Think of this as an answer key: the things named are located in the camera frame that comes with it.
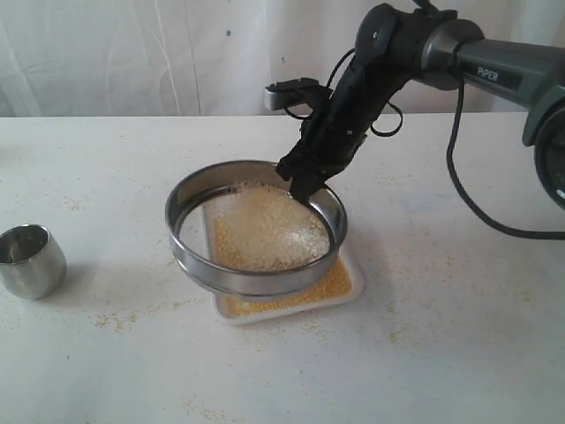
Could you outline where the white plastic tray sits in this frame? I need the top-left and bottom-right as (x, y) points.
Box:
(200, 207), (367, 327)

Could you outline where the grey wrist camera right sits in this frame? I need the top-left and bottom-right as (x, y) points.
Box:
(264, 78), (326, 111)

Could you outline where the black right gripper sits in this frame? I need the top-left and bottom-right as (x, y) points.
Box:
(275, 61), (409, 203)

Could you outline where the yellow granular powder pile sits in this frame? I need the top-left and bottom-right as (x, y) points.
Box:
(211, 184), (354, 319)

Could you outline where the round stainless steel sieve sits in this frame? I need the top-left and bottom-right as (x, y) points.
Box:
(164, 160), (348, 301)

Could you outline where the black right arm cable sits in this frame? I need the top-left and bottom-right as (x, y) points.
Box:
(445, 83), (565, 242)

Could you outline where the white curtain backdrop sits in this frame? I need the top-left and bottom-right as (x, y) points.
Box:
(0, 0), (565, 118)

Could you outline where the stainless steel cup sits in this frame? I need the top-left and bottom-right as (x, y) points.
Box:
(1, 223), (67, 300)

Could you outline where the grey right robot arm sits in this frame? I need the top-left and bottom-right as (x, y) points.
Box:
(267, 1), (564, 204)

